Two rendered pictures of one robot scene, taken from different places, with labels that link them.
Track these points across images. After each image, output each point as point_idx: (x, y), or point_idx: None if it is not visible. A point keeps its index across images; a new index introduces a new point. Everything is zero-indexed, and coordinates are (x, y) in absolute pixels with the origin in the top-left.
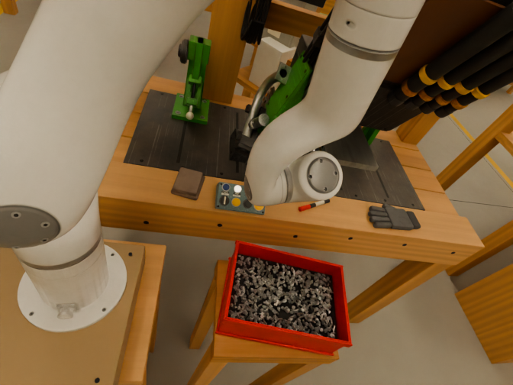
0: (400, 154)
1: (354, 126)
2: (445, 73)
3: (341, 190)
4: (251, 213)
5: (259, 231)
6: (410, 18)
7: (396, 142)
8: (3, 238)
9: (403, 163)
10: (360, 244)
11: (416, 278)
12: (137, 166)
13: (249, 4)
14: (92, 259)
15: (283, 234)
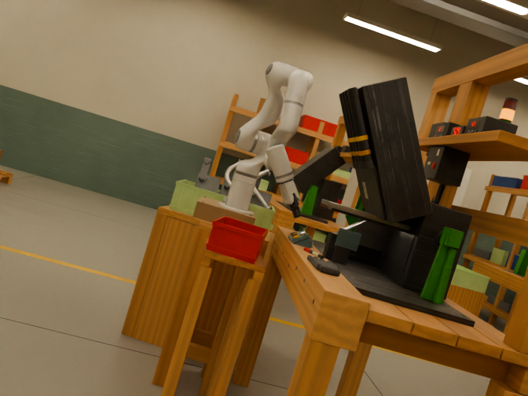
0: (462, 327)
1: (280, 123)
2: (347, 132)
3: (341, 267)
4: (291, 242)
5: (285, 259)
6: (287, 93)
7: (493, 337)
8: (235, 136)
9: (444, 321)
10: (295, 279)
11: (293, 376)
12: None
13: (432, 199)
14: (240, 177)
15: (287, 262)
